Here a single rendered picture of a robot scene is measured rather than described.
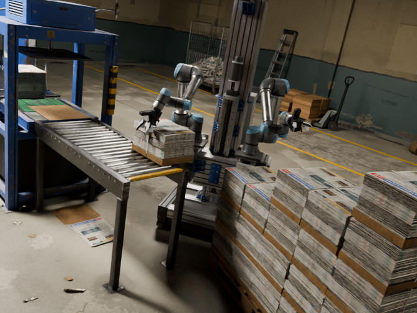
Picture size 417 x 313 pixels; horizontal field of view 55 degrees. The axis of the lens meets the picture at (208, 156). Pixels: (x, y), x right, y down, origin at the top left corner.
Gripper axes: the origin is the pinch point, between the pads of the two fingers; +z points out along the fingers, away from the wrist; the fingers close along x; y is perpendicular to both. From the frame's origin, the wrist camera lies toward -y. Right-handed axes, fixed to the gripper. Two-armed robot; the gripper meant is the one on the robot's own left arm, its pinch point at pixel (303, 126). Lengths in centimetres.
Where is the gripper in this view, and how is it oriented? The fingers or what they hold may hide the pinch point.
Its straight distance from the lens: 281.6
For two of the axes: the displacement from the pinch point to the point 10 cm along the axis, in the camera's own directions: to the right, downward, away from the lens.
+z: 2.1, 3.6, -9.1
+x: -9.8, 0.5, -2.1
